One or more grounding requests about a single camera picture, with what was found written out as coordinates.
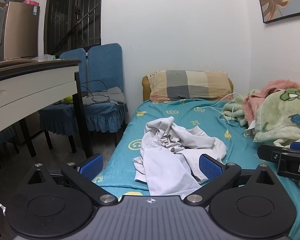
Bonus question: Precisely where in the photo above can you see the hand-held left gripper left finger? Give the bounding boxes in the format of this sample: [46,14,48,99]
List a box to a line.
[20,154,118,207]

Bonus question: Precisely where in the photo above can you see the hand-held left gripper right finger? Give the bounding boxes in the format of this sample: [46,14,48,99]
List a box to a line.
[184,154,282,207]

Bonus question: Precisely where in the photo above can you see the white pants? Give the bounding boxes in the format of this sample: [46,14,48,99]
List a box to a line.
[132,116,227,197]

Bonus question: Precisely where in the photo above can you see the green fleece blanket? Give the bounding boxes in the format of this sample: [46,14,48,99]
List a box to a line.
[222,87,300,148]

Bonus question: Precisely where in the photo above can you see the pink fleece blanket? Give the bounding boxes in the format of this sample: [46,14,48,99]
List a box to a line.
[242,79,300,128]

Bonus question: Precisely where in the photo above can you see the bed with teal sheet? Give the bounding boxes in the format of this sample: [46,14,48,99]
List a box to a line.
[94,76,300,240]

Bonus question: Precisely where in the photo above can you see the grey cloth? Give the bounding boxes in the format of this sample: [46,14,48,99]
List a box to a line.
[83,87,126,106]

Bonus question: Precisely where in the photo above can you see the plaid pillow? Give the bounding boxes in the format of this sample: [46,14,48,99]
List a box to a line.
[146,70,232,103]

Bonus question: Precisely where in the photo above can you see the clear plastic bag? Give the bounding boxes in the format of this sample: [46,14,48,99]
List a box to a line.
[31,54,57,62]

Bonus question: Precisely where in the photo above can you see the dark metal grille door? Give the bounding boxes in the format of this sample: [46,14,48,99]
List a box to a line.
[44,0,102,55]

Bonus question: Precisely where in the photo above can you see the gold refrigerator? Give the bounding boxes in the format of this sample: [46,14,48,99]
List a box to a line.
[2,1,40,62]

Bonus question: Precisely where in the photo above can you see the white charging cable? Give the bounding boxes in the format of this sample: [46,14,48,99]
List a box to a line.
[195,92,243,126]

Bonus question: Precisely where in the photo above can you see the black cable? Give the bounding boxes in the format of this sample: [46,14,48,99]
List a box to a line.
[79,80,108,103]

